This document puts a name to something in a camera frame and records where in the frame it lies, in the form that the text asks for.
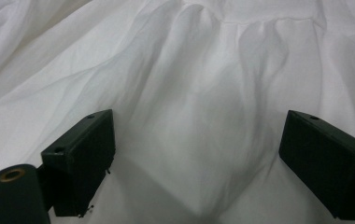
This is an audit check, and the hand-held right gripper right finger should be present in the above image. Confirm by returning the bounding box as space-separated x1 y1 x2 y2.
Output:
278 109 355 221

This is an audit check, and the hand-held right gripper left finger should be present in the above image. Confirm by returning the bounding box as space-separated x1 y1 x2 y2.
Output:
40 108 117 217

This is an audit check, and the white cloth garment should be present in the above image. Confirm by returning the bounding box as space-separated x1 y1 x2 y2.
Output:
0 0 355 224

